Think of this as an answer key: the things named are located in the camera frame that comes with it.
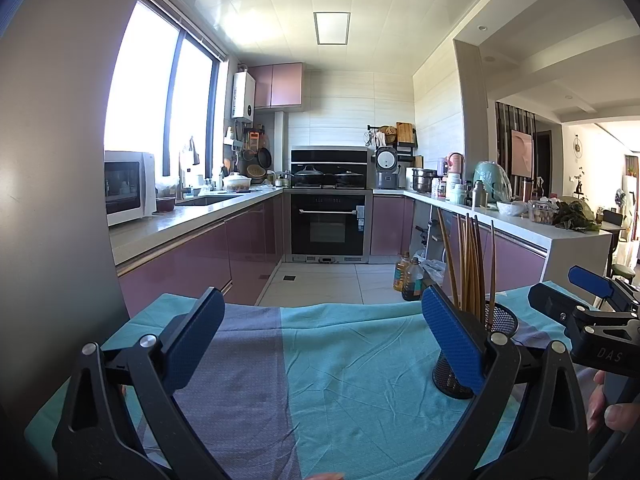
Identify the black hanging frying pan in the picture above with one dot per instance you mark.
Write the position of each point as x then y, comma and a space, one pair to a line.
264, 157

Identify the white and grey rice cooker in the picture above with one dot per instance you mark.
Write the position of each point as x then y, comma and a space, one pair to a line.
387, 167

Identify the rectangular ceiling light panel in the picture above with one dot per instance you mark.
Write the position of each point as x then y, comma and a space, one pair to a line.
331, 28

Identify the woven bamboo basket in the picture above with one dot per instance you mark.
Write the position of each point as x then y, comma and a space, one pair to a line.
256, 170

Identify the white microwave oven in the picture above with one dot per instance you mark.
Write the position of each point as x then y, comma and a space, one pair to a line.
125, 187

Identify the steel flask bottle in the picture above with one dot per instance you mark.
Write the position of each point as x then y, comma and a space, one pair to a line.
480, 195

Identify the black dining chair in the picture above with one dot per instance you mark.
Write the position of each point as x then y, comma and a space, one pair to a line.
612, 218

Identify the clear food container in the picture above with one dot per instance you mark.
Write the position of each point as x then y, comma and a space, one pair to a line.
542, 212

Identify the person's left hand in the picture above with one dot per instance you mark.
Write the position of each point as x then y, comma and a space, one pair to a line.
327, 476

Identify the leafy green vegetables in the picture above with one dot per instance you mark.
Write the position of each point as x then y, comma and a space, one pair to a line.
575, 216

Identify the white bowl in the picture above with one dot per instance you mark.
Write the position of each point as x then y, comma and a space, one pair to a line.
511, 208

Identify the bunch of wooden chopsticks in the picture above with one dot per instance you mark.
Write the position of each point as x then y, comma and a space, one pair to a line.
470, 270

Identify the steel stockpot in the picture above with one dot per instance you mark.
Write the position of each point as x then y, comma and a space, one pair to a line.
424, 180

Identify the steel kettle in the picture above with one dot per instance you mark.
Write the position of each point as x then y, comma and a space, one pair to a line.
282, 179

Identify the black lidded wok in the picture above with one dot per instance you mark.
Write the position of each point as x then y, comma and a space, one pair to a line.
308, 173
348, 176

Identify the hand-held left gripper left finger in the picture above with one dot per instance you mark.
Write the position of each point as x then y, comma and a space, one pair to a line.
192, 345

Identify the large kitchen window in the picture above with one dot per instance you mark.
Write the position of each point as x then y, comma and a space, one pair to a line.
145, 85

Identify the white wall water heater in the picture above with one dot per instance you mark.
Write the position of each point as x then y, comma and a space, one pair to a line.
243, 95

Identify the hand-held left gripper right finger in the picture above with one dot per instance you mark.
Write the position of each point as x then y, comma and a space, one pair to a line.
452, 345

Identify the dark sauce bottle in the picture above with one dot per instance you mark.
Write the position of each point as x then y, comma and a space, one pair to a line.
414, 282

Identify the steel kitchen faucet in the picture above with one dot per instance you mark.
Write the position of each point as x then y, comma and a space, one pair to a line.
182, 172

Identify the kitchen sink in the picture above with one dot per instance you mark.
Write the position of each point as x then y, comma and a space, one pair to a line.
210, 200

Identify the black wall storage rack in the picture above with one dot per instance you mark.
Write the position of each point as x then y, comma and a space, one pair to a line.
406, 150

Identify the black integrated stove oven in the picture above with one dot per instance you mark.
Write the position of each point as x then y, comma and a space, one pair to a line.
325, 230

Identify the wooden cutting board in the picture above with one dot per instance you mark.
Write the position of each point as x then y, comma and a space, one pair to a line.
404, 132

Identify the person's right hand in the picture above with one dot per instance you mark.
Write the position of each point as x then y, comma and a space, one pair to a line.
620, 416

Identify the white casserole pot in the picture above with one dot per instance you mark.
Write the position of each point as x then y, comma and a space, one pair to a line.
236, 182

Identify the teal and grey tablecloth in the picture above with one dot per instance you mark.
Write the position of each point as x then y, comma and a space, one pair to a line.
325, 360

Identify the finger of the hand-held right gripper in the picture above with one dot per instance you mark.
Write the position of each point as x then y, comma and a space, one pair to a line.
552, 302
590, 280

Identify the black mesh utensil holder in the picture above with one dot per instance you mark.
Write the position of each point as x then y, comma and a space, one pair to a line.
505, 322

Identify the pink thermos jug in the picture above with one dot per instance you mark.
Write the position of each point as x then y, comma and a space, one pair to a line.
455, 164

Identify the yellow cooking oil bottle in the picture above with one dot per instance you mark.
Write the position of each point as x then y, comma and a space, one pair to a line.
401, 272

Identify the pink upper wall cabinets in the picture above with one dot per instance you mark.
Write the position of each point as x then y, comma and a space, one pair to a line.
276, 85

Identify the dark red bowl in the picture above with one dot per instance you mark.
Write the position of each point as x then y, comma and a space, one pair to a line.
165, 204

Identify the green air fryer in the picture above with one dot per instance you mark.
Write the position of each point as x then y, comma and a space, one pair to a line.
491, 180

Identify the pink wall picture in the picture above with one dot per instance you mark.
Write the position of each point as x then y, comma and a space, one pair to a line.
521, 153

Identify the purple kitchen base cabinets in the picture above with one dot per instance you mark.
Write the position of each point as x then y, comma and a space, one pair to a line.
200, 260
515, 260

